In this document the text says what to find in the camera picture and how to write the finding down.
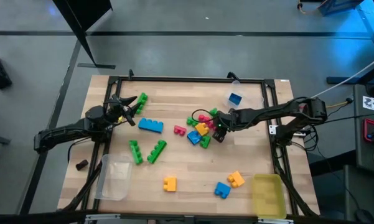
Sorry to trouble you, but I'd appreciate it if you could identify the small black object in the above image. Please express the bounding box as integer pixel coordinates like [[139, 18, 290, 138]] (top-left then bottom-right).
[[75, 159, 90, 171]]

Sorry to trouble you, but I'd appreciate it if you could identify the printed white paper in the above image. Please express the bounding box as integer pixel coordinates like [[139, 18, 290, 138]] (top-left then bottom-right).
[[362, 95, 374, 113]]

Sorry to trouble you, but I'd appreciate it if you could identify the black metal table frame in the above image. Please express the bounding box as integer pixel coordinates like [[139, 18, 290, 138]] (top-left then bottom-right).
[[57, 68, 320, 224]]

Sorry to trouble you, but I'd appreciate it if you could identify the red and black device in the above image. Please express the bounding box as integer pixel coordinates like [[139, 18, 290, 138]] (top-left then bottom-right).
[[362, 118, 374, 147]]

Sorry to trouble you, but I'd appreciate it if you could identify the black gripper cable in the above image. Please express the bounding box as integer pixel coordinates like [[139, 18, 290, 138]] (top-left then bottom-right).
[[191, 108, 220, 124]]

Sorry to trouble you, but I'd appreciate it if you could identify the yellow plastic container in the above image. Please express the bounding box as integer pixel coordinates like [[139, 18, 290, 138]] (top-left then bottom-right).
[[251, 174, 288, 220]]

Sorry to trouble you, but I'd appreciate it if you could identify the green long block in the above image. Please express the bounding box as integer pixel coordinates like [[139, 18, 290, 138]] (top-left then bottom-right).
[[128, 139, 144, 166], [146, 139, 168, 165], [134, 92, 149, 115]]

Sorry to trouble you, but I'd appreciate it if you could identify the orange cable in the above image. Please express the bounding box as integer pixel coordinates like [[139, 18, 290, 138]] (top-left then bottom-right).
[[297, 0, 319, 15]]

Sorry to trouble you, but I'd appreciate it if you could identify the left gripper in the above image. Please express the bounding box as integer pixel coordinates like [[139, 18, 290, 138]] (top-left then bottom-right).
[[104, 94, 143, 126]]

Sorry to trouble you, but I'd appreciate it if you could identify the white cable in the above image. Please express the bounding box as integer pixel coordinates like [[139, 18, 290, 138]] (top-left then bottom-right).
[[311, 52, 374, 99]]

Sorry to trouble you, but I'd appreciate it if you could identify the large clear plastic container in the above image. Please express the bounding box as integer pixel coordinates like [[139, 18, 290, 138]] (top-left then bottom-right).
[[95, 154, 134, 202]]

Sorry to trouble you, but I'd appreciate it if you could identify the blue long block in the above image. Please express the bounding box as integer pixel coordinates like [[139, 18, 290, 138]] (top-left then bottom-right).
[[138, 117, 164, 134]]

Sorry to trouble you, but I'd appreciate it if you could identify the blue medium block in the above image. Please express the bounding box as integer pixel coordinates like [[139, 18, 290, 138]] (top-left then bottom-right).
[[214, 182, 232, 200], [186, 130, 203, 146], [228, 92, 243, 106]]

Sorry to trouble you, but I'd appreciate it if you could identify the small clear plastic container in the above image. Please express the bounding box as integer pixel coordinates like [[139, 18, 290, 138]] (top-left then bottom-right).
[[225, 80, 264, 110]]

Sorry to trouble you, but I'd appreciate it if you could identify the blue box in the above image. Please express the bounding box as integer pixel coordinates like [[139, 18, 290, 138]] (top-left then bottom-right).
[[317, 0, 365, 16]]

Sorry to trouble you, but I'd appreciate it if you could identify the white power strip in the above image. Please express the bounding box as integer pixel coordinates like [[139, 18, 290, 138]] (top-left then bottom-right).
[[268, 124, 307, 138]]

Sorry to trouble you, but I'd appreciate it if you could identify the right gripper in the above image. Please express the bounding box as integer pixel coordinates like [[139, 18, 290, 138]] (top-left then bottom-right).
[[213, 110, 239, 131]]

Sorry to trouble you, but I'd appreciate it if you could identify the yellow medium block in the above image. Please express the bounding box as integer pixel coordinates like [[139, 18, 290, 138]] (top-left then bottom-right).
[[195, 122, 210, 137], [227, 170, 246, 189], [162, 176, 177, 192]]

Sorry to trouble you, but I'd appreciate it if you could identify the black computer mouse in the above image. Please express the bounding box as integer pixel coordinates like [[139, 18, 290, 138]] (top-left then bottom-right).
[[356, 208, 374, 224]]

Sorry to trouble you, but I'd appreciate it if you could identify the black partition panel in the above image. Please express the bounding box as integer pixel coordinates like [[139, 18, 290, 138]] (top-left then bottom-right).
[[52, 0, 116, 70]]

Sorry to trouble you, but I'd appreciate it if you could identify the yellow cable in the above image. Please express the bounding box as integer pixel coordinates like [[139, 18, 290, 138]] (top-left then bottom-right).
[[325, 98, 352, 109]]

